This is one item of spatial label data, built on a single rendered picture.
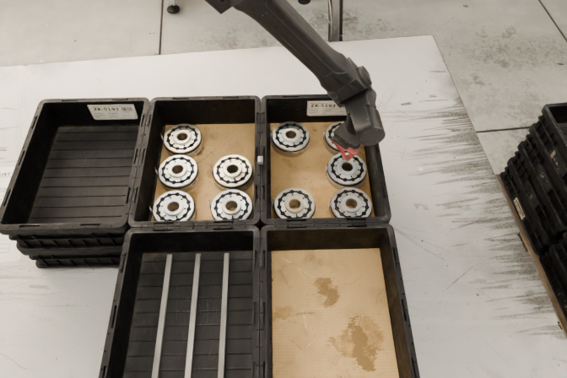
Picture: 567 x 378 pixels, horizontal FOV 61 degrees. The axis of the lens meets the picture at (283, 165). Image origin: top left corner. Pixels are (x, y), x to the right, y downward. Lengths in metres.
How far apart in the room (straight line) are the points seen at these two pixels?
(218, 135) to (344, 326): 0.62
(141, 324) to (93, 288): 0.26
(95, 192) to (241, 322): 0.52
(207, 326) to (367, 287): 0.37
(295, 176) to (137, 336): 0.54
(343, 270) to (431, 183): 0.46
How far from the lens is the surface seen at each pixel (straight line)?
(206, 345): 1.10
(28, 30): 3.37
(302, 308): 1.11
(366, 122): 0.96
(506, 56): 3.10
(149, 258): 1.20
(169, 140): 1.34
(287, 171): 1.28
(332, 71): 0.91
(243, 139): 1.35
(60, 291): 1.39
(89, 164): 1.40
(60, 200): 1.36
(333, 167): 1.25
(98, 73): 1.83
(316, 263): 1.15
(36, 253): 1.33
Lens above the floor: 1.88
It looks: 55 degrees down
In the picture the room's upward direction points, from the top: straight up
